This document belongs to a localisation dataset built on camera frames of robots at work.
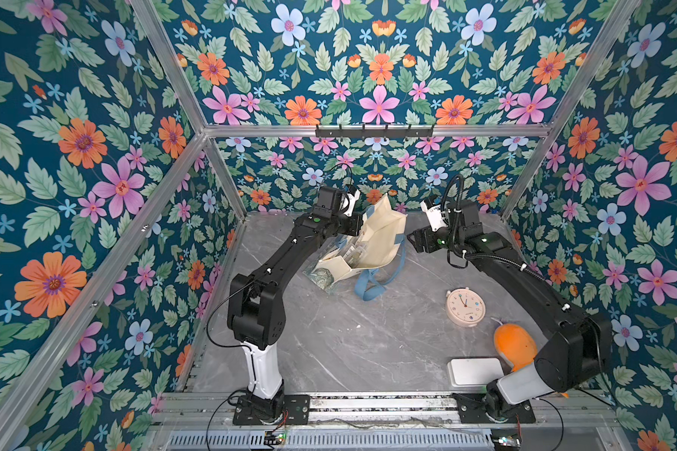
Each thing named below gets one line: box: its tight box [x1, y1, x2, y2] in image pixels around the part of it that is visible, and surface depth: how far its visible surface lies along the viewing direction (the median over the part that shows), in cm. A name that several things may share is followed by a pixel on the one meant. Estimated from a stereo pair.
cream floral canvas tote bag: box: [314, 195, 409, 302], surface depth 96 cm
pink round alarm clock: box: [445, 286, 487, 327], surface depth 92 cm
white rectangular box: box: [447, 357, 504, 388], surface depth 78 cm
